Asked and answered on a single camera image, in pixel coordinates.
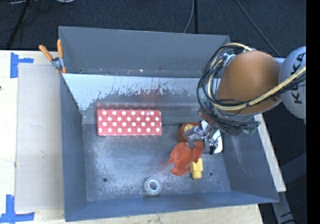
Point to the yellow toy block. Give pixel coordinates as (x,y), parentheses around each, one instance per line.
(196,169)

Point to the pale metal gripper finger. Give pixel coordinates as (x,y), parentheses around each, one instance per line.
(191,133)
(192,144)

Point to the grey metal bin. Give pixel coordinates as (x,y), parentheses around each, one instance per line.
(140,158)

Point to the orange toy lobster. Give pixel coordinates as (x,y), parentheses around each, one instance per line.
(183,159)

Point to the red box with white dots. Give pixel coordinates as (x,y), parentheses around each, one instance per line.
(129,122)

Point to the pale flat board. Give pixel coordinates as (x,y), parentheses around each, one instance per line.
(40,138)

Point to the black cylinder on white bracket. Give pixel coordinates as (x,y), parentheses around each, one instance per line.
(219,143)

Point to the orange-brown round toy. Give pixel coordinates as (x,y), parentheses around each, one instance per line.
(183,130)

